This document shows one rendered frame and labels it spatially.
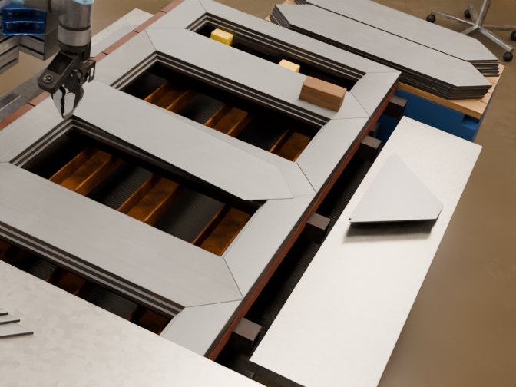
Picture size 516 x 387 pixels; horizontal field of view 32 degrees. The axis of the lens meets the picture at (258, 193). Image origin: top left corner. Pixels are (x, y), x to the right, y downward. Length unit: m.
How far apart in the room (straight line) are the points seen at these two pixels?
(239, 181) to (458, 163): 0.78
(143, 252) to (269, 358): 0.35
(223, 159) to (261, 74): 0.47
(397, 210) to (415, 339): 0.93
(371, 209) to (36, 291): 1.05
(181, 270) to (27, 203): 0.38
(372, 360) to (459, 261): 1.66
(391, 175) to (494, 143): 1.99
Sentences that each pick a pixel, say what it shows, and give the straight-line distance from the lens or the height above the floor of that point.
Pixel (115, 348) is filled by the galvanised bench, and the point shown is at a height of 1.05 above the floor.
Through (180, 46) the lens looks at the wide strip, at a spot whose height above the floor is 0.85.
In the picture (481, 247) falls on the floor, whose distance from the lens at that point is 3.70.
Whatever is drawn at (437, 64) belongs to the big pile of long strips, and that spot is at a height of 0.85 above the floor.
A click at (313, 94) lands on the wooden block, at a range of 2.54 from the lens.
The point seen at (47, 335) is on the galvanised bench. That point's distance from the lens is 1.47.
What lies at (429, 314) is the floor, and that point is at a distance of 3.29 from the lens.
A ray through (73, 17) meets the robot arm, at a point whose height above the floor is 1.18.
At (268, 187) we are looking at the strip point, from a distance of 2.18.
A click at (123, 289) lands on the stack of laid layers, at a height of 0.83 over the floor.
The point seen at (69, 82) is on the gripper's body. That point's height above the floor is 1.01.
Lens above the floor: 2.13
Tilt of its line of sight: 36 degrees down
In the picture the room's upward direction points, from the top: 14 degrees clockwise
